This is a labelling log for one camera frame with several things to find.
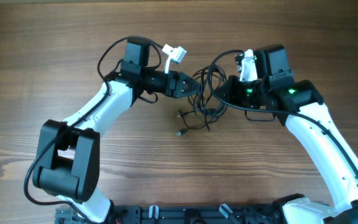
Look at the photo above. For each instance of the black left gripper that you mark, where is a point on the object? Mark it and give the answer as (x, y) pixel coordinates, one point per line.
(175, 82)

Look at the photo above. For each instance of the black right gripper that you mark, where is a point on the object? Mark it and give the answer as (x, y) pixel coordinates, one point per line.
(231, 85)

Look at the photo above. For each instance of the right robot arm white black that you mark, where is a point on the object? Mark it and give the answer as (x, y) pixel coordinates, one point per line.
(266, 85)

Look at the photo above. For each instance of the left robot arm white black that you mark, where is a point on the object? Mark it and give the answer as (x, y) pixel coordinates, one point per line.
(67, 163)

